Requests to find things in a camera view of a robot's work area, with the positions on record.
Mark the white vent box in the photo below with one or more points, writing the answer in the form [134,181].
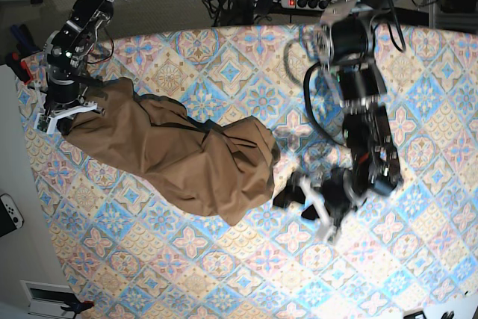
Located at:
[45,300]

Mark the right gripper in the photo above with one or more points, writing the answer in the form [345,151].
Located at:
[66,98]

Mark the game console with white controller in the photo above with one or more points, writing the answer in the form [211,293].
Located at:
[10,216]

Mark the orange and black clamp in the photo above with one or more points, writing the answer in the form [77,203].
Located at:
[77,307]

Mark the red and black clamp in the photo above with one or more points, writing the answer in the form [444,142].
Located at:
[19,67]

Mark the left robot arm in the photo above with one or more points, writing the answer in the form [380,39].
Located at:
[345,60]

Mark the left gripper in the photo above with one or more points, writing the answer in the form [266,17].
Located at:
[329,204]

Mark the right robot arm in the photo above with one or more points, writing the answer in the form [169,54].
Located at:
[68,49]

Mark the white power strip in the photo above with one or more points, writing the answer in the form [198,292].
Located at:
[317,5]

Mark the brown t-shirt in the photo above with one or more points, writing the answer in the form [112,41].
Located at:
[201,168]

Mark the patterned tablecloth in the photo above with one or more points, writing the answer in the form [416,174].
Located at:
[123,247]

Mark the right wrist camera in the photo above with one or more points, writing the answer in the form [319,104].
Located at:
[45,124]

